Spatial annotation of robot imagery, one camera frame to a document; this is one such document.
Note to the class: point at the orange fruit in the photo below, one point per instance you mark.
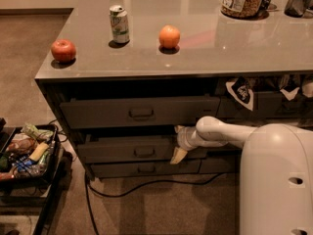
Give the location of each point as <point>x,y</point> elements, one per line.
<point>169,37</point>

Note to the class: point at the black bin with items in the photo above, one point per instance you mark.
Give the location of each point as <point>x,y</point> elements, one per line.
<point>28,155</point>

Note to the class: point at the green white soda can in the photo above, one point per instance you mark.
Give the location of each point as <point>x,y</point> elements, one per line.
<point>119,24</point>

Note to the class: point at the grey drawer cabinet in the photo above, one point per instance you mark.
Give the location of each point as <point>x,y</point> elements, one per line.
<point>212,49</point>

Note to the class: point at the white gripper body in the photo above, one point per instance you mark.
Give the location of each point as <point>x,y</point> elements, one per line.
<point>185,138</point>

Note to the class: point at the red apple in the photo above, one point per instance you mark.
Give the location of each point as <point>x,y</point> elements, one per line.
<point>63,51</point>

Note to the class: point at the dark glass jar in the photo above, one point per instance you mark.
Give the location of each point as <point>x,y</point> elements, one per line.
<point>297,8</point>

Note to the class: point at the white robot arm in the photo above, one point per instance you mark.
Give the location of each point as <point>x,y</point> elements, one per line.
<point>276,173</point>

